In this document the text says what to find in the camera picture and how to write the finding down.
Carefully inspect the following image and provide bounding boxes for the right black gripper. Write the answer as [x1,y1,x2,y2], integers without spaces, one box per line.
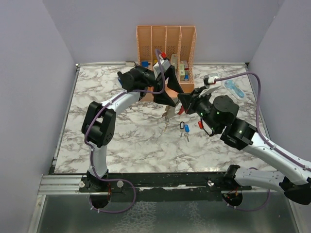
[178,86,220,133]

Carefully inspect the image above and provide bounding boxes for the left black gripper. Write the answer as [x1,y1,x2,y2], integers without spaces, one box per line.
[134,65,184,106]

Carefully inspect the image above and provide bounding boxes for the red handled key organizer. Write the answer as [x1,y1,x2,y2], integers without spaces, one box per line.
[162,100,184,132]

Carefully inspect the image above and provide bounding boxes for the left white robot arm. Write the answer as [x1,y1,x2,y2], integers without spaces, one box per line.
[82,63,183,192]

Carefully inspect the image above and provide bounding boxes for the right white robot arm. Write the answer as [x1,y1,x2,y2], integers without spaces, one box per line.
[178,88,311,205]

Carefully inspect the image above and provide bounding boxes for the silver keys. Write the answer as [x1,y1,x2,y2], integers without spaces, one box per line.
[180,132,190,142]

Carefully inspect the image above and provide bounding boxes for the black key tag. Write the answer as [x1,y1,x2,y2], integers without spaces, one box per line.
[179,121,185,130]

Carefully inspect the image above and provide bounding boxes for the white red box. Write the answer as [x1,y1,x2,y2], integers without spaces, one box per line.
[179,61,189,81]

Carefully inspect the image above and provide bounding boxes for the blue key tag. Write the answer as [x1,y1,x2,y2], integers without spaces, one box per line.
[184,124,190,133]

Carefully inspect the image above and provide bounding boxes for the green white box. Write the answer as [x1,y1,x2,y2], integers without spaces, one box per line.
[170,54,178,69]

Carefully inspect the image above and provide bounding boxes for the blue stamp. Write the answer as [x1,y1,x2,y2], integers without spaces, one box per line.
[141,61,150,68]

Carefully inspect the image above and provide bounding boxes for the peach plastic desk organizer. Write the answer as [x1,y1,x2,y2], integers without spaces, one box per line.
[136,26,196,93]

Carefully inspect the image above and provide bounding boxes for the blue white blister pack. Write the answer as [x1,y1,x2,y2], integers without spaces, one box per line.
[224,80,245,100]

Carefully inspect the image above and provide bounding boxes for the white wall plug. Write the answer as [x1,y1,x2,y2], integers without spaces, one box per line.
[125,61,136,67]

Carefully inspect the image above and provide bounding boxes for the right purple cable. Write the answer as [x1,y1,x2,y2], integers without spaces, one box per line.
[216,72,311,212]

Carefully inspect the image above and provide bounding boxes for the purple cable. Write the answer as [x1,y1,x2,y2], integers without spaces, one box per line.
[216,72,311,212]
[84,49,168,215]

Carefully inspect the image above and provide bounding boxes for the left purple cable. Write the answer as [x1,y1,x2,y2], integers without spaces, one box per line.
[84,49,168,215]

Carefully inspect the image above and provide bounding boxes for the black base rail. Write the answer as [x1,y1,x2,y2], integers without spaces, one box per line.
[79,172,251,202]

